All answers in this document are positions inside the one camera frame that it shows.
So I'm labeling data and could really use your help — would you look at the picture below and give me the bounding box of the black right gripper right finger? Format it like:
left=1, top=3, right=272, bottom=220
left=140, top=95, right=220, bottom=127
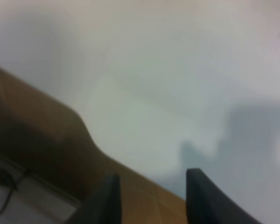
left=186, top=168, right=259, bottom=224

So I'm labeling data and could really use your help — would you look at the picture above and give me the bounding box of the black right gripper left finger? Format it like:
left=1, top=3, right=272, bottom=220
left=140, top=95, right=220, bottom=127
left=69, top=175, right=120, bottom=224

